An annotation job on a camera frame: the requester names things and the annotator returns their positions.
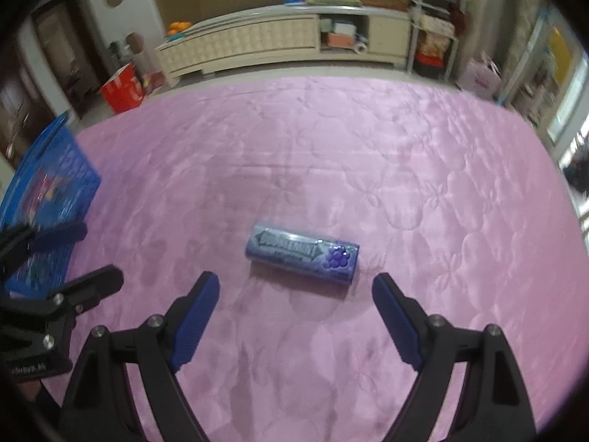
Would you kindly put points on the blue plastic basket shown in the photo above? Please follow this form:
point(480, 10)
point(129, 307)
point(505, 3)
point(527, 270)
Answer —
point(55, 161)

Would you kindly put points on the blue plate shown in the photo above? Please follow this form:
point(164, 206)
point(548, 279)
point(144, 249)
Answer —
point(177, 36)

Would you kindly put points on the orange box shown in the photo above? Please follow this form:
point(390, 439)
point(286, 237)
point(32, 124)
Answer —
point(340, 40)

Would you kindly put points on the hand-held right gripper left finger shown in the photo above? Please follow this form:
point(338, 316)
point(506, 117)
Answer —
point(193, 322)

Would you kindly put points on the pink gift bag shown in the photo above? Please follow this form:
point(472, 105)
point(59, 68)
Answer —
point(481, 78)

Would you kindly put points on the pink quilted tablecloth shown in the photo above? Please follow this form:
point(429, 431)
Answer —
point(414, 193)

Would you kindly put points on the purple chewing gum pack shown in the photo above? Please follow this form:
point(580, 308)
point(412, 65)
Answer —
point(294, 251)

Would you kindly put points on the pile of oranges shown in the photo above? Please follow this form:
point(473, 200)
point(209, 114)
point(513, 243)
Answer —
point(178, 27)

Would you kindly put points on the brown wooden door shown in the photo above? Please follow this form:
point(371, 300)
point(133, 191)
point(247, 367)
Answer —
point(60, 55)

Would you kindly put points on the white metal rack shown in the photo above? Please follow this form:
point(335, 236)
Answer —
point(435, 27)

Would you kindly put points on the green folded cloth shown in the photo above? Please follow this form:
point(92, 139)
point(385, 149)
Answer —
point(333, 1)

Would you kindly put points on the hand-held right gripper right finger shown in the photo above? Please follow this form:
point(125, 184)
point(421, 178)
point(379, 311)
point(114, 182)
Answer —
point(398, 322)

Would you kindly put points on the cream tv cabinet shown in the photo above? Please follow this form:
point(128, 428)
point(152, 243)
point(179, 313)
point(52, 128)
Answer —
point(239, 41)

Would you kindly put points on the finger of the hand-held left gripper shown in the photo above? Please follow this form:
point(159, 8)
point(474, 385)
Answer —
point(60, 235)
point(96, 283)

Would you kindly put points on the red paper bag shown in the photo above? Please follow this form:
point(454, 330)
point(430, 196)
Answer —
point(120, 92)

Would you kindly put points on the white paper roll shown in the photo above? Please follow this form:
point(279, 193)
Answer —
point(361, 47)

